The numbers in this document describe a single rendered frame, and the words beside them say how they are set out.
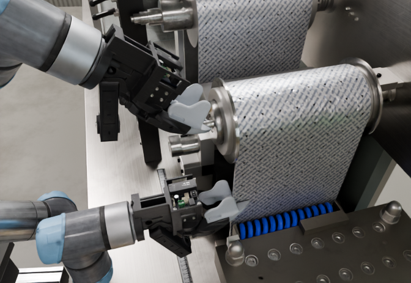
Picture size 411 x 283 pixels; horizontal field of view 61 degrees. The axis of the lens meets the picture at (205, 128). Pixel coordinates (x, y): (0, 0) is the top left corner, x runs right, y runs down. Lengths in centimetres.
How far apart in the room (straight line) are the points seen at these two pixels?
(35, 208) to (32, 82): 255
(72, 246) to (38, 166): 184
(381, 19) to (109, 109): 51
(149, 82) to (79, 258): 33
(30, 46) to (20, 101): 263
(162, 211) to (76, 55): 30
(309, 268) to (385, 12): 48
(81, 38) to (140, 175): 61
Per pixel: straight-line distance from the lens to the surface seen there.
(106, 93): 48
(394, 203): 79
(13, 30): 42
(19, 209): 73
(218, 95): 55
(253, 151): 57
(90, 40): 44
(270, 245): 71
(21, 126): 279
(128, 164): 102
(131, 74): 47
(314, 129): 60
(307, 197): 75
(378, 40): 75
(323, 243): 73
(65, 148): 249
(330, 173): 72
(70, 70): 44
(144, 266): 83
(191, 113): 51
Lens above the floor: 164
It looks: 42 degrees down
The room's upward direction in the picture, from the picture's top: straight up
